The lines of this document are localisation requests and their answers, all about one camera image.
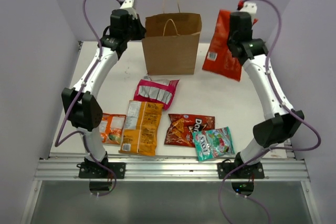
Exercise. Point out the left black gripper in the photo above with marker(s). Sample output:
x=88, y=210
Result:
x=141, y=30

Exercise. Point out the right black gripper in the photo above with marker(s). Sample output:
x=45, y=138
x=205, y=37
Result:
x=229, y=37

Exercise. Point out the red cassava chips bag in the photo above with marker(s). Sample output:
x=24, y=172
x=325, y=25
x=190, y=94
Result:
x=219, y=59

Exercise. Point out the brown paper bag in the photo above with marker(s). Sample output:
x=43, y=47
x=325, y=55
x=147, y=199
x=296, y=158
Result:
x=171, y=42

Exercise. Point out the pink snack bag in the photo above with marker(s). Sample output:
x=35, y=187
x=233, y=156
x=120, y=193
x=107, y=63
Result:
x=157, y=91

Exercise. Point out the red Doritos bag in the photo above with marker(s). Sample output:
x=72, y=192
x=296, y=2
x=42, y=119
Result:
x=182, y=127

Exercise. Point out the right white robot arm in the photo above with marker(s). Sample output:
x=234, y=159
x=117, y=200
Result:
x=280, y=121

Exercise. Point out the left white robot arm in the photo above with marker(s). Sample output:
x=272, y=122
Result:
x=80, y=102

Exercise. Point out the orange small snack bag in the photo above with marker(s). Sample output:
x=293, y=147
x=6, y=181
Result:
x=111, y=128

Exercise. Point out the teal Fox's candy bag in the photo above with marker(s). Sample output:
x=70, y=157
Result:
x=211, y=144

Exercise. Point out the yellow Kettle chips bag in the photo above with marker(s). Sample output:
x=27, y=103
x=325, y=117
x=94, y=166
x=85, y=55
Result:
x=140, y=130

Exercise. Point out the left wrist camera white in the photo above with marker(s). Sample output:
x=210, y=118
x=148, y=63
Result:
x=127, y=4

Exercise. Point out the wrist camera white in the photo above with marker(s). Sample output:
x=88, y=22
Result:
x=127, y=4
x=246, y=6

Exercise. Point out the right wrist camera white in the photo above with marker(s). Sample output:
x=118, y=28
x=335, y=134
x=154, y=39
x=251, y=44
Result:
x=246, y=6

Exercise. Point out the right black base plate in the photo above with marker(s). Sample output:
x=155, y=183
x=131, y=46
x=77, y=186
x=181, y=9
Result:
x=255, y=171

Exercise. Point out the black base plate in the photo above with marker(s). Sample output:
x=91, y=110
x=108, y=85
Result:
x=255, y=171
x=91, y=170

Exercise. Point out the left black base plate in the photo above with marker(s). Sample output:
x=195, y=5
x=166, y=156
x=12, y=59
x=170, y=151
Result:
x=91, y=170

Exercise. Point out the aluminium front rail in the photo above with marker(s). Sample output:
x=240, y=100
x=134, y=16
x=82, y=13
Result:
x=168, y=169

